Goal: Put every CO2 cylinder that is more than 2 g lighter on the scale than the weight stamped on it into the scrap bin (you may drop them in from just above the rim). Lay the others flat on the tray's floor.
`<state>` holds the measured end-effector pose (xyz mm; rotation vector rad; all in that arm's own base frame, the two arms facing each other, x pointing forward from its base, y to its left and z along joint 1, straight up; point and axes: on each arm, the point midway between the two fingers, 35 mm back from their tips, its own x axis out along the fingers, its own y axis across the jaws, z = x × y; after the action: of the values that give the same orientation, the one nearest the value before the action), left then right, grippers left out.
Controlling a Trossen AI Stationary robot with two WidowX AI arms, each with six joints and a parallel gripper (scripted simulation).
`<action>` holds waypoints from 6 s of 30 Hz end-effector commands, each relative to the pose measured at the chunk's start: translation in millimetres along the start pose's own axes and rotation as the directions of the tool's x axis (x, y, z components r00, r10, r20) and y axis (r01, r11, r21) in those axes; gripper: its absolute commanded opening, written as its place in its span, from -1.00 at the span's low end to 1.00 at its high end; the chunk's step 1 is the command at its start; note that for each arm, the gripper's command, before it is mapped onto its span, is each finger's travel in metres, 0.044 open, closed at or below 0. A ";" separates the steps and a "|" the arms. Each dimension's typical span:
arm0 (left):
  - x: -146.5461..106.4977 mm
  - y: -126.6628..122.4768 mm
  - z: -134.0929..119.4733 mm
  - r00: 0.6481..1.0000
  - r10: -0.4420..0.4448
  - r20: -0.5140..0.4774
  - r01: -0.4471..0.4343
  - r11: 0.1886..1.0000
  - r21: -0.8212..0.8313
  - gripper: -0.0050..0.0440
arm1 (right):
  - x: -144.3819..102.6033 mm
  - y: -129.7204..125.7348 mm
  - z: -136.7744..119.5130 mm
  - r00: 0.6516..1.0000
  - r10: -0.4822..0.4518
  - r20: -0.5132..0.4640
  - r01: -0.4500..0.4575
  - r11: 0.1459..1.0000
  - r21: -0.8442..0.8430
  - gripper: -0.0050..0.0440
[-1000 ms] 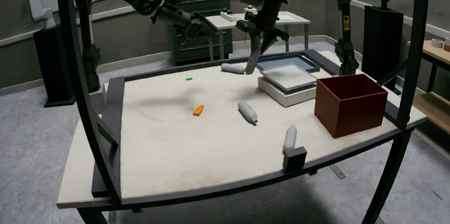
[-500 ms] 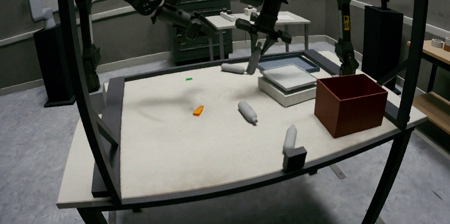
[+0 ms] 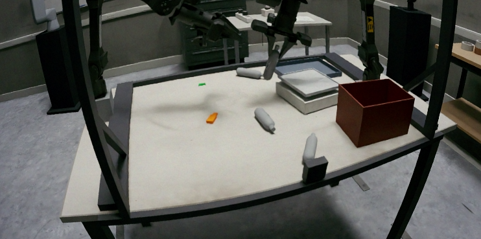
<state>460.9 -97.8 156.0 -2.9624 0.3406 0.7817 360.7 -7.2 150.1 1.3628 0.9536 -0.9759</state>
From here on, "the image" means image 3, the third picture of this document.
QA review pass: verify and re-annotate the white digital weighing scale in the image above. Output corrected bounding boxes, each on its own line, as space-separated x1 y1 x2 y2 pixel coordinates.
276 68 340 114

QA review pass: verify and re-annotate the red open box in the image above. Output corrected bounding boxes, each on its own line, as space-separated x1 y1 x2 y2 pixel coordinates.
336 78 415 148

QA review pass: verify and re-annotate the small orange stepped block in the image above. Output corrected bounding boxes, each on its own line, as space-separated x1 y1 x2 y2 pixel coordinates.
206 112 218 124

